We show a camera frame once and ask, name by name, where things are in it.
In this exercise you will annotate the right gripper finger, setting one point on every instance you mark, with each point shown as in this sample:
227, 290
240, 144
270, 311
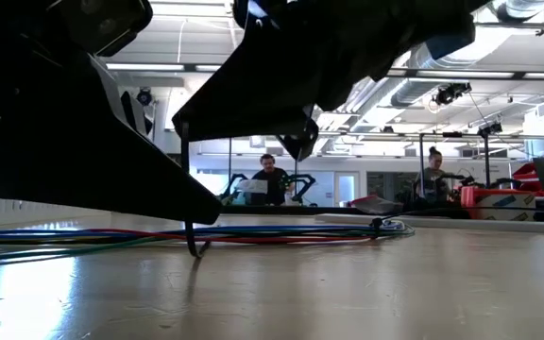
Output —
243, 104
300, 141

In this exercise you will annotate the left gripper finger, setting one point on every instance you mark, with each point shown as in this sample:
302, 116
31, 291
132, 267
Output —
135, 111
64, 141

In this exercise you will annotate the black zip tie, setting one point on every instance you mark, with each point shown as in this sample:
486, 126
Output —
185, 156
376, 226

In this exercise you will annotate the green black background robot arm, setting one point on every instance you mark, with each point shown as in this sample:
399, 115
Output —
300, 177
235, 176

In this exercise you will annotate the long ceiling light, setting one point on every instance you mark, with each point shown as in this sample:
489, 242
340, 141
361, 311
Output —
465, 74
144, 67

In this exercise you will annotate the person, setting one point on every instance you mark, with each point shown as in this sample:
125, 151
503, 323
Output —
272, 181
435, 181

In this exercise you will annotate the black vertical pole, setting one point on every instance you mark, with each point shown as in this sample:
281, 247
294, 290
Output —
487, 160
421, 156

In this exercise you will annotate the black aluminium table frame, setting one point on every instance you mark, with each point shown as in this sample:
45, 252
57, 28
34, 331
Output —
300, 210

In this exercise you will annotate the silver ventilation duct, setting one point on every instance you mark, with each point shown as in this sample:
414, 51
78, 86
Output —
409, 94
527, 7

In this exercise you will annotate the black ceiling-mounted camera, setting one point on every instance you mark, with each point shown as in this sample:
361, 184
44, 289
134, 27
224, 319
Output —
449, 93
491, 128

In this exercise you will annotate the white flat duct cover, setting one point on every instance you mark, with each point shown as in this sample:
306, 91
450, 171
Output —
442, 224

